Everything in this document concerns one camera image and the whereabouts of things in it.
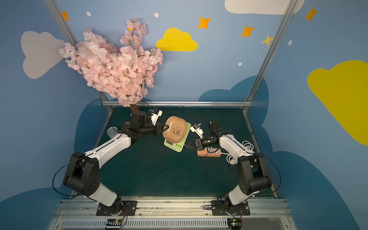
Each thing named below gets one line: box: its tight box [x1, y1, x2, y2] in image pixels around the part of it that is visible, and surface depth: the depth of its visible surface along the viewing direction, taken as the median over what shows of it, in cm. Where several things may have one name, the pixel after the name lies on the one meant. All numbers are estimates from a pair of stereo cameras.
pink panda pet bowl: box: [163, 115, 187, 143], surface depth 83 cm
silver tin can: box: [106, 126, 119, 139], surface depth 103 cm
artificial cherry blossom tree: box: [59, 18, 163, 115], surface depth 71 cm
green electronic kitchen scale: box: [163, 121, 192, 153], surface depth 83 cm
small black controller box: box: [227, 218, 243, 230], surface depth 73 cm
